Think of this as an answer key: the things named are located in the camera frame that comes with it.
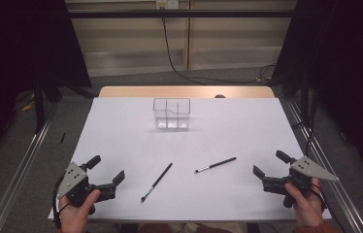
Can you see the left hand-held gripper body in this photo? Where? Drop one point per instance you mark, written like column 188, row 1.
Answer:
column 72, row 176

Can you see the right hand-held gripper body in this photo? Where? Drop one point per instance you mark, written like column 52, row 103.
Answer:
column 309, row 169

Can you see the black makeup brush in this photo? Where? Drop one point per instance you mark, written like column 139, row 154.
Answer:
column 157, row 183
column 216, row 164

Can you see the clear plastic organizer box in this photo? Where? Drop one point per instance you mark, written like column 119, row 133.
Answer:
column 171, row 115

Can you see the person's right hand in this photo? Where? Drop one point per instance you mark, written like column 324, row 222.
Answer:
column 309, row 210

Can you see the person's left hand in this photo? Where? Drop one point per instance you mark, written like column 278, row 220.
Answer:
column 74, row 218

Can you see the small black stick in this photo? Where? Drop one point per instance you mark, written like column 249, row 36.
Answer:
column 62, row 138

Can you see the black metal stand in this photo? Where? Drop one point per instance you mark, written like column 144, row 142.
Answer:
column 304, row 97
column 39, row 106

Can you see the white table board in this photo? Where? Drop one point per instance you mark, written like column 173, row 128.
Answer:
column 202, row 200

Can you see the dark round table grommet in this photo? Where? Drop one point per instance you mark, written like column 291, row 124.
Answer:
column 220, row 96

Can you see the black curtain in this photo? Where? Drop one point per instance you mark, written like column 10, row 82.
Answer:
column 347, row 64
column 14, row 48

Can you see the aluminium floor rail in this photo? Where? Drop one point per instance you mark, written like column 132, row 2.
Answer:
column 17, row 181
column 351, row 210

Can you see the black horizontal frame bar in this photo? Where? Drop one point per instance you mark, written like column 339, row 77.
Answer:
column 137, row 13

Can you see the white wall socket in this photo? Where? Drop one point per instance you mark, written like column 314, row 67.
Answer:
column 167, row 4

